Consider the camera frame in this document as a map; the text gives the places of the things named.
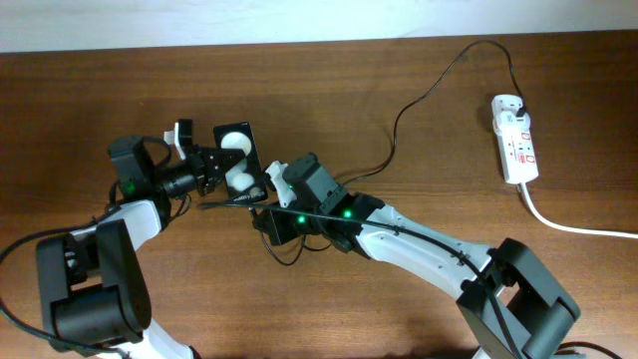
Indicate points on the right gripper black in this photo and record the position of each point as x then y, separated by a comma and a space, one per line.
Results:
279, 232

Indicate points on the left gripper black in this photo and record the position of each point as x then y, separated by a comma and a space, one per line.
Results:
206, 176

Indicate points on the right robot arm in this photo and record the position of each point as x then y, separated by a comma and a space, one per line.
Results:
514, 306

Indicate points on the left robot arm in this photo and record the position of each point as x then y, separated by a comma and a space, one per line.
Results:
94, 297

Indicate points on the white usb charger plug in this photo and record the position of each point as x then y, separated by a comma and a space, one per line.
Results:
509, 114

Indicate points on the white power strip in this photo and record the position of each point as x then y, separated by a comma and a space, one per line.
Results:
518, 159

